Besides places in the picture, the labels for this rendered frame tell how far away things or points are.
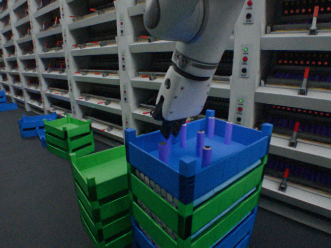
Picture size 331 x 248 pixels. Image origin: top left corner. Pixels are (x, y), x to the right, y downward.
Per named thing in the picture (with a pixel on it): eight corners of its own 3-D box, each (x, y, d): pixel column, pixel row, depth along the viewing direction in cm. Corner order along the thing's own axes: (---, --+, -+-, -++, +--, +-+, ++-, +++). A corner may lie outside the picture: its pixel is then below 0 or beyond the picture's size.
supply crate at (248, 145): (186, 206, 33) (188, 163, 30) (125, 161, 47) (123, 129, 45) (268, 153, 51) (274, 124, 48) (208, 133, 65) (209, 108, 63)
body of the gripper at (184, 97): (183, 75, 32) (166, 126, 39) (225, 73, 38) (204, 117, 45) (160, 54, 37) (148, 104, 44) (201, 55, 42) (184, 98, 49)
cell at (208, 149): (205, 179, 39) (208, 149, 37) (198, 175, 41) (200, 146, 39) (211, 176, 40) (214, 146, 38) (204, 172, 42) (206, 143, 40)
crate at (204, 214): (184, 241, 35) (186, 206, 33) (127, 189, 50) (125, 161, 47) (263, 180, 53) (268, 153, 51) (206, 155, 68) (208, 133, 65)
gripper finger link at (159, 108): (148, 112, 39) (158, 125, 43) (180, 87, 39) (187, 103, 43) (145, 108, 39) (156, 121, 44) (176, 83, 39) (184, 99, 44)
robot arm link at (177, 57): (192, 64, 31) (186, 81, 33) (228, 64, 36) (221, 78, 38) (164, 43, 36) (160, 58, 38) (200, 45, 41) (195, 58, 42)
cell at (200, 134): (199, 158, 48) (201, 132, 46) (193, 155, 49) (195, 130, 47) (204, 156, 49) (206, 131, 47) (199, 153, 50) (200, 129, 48)
